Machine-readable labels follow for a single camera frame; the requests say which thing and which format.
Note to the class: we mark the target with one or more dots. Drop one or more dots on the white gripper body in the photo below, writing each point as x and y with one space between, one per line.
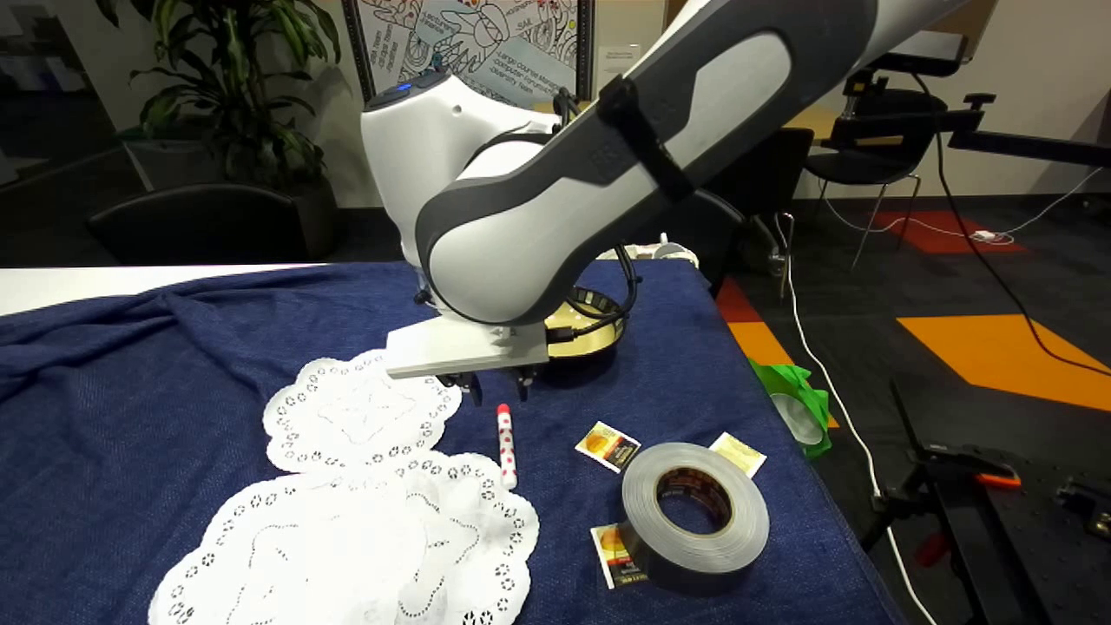
450 347

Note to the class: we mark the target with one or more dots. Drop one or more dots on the white red-dotted marker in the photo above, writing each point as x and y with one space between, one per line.
503 439

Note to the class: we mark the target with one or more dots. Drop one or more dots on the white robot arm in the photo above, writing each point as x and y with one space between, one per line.
501 211

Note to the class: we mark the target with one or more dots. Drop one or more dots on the yellow bowl with dark rim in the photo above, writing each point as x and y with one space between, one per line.
584 323

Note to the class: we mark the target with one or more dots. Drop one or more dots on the white paper doily near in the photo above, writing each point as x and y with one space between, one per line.
351 416

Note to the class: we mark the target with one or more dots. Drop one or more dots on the white paper doily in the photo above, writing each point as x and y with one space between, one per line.
434 541
351 416

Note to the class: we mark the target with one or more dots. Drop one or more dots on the small picture card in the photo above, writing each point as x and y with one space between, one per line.
610 445
615 558

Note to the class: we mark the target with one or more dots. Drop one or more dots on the white paper doily far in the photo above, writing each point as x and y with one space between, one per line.
434 541

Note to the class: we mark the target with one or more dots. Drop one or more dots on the blue tablecloth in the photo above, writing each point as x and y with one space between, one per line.
126 423

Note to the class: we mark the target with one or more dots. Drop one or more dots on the white paper square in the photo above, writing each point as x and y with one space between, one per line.
746 459

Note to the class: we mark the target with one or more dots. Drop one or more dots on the potted green plant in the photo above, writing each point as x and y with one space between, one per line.
235 78

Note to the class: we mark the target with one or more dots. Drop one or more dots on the grey tape roll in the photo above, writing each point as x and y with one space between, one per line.
692 512

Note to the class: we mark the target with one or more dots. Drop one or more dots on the green plastic object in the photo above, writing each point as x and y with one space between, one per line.
801 404

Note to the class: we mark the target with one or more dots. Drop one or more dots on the black stand with cables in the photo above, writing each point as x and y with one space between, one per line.
884 134

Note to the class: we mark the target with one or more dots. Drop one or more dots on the orange-handled clamp rear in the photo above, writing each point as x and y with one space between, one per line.
941 485

